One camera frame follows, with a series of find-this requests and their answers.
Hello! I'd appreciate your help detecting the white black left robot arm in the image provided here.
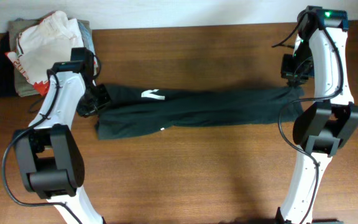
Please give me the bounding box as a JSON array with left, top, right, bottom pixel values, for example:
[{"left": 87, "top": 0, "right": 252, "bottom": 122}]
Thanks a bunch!
[{"left": 12, "top": 60, "right": 105, "bottom": 223}]

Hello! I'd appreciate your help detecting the olive grey folded garment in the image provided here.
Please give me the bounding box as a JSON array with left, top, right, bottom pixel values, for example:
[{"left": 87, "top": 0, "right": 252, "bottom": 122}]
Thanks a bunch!
[{"left": 8, "top": 18, "right": 99, "bottom": 98}]

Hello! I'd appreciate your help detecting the blue denim folded garment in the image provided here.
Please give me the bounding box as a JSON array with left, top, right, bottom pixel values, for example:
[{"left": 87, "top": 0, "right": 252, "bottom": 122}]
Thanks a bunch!
[{"left": 78, "top": 20, "right": 96, "bottom": 55}]

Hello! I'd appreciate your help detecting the dark green t-shirt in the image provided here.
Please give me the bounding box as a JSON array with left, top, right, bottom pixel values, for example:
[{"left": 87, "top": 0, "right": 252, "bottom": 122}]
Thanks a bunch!
[{"left": 95, "top": 84, "right": 304, "bottom": 140}]

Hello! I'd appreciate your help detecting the black folded garment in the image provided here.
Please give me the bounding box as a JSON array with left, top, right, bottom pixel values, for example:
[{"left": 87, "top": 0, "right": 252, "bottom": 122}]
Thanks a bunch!
[{"left": 0, "top": 32, "right": 18, "bottom": 98}]

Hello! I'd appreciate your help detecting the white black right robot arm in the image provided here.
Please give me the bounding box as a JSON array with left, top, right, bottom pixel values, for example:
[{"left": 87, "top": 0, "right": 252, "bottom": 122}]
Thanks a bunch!
[{"left": 275, "top": 6, "right": 358, "bottom": 223}]

